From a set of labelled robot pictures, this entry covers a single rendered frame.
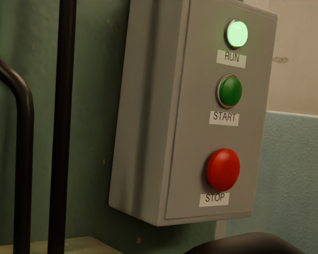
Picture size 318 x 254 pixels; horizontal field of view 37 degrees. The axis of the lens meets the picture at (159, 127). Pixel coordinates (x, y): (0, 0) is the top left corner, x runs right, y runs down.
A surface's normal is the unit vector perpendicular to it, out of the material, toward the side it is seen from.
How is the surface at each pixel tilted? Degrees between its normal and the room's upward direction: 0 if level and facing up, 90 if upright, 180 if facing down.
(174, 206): 90
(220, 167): 88
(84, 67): 90
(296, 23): 90
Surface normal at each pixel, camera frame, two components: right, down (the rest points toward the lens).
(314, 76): -0.73, -0.05
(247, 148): 0.63, 0.11
